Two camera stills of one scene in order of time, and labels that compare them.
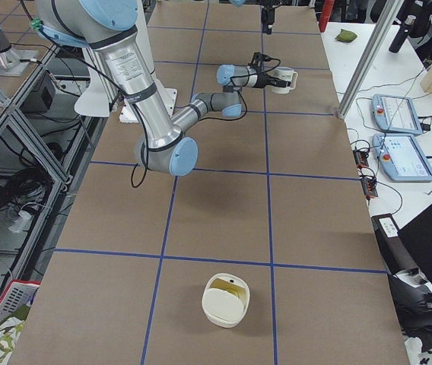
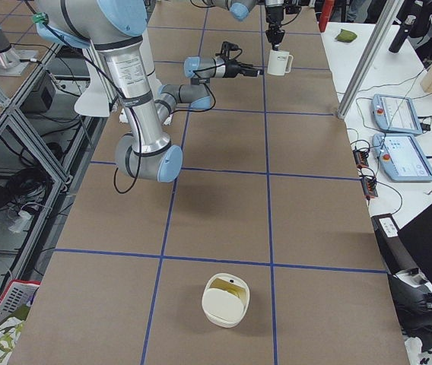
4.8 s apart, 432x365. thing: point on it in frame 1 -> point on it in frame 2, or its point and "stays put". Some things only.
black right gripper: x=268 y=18 -> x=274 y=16
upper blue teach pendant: x=395 y=113 stays put
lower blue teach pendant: x=402 y=158 stays put
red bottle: x=326 y=8 stays put
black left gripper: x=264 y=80 -> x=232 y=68
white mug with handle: x=284 y=74 -> x=280 y=62
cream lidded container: x=225 y=299 stays put
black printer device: x=424 y=315 stays put
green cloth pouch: x=346 y=36 stays put
